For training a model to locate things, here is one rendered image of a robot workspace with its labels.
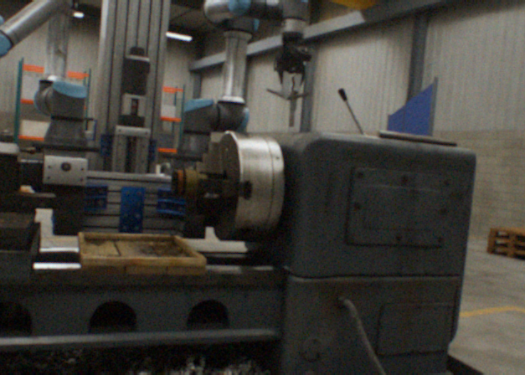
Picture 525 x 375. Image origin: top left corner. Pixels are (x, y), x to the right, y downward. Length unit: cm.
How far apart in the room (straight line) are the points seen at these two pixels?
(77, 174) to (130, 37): 67
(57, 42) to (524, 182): 1115
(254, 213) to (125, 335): 44
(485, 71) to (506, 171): 251
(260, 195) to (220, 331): 37
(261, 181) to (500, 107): 1179
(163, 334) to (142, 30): 131
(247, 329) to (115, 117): 111
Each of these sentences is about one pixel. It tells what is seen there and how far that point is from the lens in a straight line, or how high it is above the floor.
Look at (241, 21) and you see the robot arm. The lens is 211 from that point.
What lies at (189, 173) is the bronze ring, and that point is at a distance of 139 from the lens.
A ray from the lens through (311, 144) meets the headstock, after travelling 131.
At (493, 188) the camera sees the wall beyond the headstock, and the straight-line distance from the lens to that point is 1271.
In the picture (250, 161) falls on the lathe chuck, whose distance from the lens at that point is 132.
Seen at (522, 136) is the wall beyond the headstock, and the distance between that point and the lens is 1246.
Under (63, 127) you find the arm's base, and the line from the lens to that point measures 192.
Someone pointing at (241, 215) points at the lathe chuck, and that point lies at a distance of 132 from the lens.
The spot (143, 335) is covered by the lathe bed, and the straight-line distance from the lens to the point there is 132.
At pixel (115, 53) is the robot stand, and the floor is 154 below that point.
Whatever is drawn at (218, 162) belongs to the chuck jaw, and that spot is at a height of 115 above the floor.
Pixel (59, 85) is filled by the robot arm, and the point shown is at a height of 137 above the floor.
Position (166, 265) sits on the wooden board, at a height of 89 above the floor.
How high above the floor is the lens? 115
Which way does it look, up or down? 3 degrees down
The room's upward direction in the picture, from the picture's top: 5 degrees clockwise
